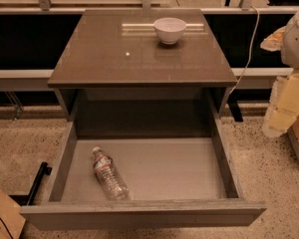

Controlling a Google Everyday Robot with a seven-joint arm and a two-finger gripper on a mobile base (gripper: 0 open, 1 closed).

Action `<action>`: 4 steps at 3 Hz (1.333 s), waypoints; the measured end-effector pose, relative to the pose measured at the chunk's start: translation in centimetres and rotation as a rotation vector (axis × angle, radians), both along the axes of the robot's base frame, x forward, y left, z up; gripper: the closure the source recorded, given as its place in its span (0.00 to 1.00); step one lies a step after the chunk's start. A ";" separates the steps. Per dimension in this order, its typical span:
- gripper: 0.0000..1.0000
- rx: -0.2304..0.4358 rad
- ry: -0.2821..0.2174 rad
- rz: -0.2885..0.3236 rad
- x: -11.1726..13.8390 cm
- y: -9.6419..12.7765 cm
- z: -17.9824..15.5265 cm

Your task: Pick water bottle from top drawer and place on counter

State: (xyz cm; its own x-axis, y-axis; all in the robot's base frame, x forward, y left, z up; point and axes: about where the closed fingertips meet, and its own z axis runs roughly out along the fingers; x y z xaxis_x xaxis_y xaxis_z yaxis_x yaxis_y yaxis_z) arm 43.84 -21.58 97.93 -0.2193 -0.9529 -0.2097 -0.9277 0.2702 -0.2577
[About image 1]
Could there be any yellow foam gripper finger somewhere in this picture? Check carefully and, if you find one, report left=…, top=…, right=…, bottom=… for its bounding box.
left=262, top=70, right=299, bottom=137

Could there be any clear plastic water bottle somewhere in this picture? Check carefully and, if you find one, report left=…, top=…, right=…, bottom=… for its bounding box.
left=93, top=146, right=130, bottom=200

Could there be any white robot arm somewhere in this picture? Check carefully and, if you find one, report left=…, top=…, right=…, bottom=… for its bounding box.
left=262, top=10, right=299, bottom=137

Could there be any open grey top drawer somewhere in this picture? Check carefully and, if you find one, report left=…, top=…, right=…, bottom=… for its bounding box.
left=20, top=115, right=266, bottom=230

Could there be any grey cabinet with glossy top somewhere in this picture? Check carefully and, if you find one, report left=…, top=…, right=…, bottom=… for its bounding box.
left=48, top=9, right=236, bottom=138

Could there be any white ceramic bowl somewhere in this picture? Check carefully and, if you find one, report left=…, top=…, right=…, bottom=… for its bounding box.
left=153, top=18, right=186, bottom=45

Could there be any black metal stand foot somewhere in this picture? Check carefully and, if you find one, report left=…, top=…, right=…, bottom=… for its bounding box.
left=11, top=162, right=52, bottom=206

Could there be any brown cardboard box left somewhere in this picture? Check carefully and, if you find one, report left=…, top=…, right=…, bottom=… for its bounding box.
left=0, top=189, right=25, bottom=239

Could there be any white hanging cable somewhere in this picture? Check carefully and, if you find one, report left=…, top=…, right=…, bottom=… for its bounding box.
left=228, top=5, right=261, bottom=97

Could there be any grey horizontal rail frame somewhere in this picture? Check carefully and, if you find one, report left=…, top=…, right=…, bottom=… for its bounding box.
left=0, top=68, right=293, bottom=92

